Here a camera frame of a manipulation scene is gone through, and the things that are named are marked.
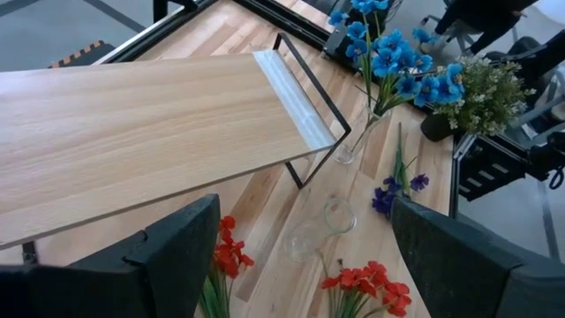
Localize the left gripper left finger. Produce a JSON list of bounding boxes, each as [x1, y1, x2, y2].
[[0, 193, 222, 318]]

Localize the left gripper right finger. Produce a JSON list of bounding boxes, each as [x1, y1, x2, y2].
[[389, 195, 565, 318]]

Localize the red artificial flower bunch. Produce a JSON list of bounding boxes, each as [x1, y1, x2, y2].
[[197, 215, 256, 318], [320, 259, 413, 318]]

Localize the purple artificial flower bunch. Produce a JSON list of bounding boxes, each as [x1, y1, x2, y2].
[[371, 122, 431, 220]]

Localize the clear glass vase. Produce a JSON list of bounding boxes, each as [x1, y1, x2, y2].
[[331, 105, 393, 166], [282, 197, 358, 263]]

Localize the blue artificial flower bunch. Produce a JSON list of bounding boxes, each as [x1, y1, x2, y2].
[[328, 0, 465, 147]]

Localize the potted plant small white flowers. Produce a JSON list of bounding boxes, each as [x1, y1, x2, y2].
[[418, 56, 539, 143]]

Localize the black floor mat striped edge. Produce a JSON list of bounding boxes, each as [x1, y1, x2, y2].
[[47, 39, 117, 70]]

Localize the grey office chair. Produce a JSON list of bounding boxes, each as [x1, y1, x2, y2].
[[418, 12, 522, 57]]

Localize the person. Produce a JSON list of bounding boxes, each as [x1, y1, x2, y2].
[[434, 0, 540, 57]]

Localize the wooden shelf black metal frame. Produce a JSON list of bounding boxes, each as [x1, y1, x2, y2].
[[0, 32, 353, 266]]

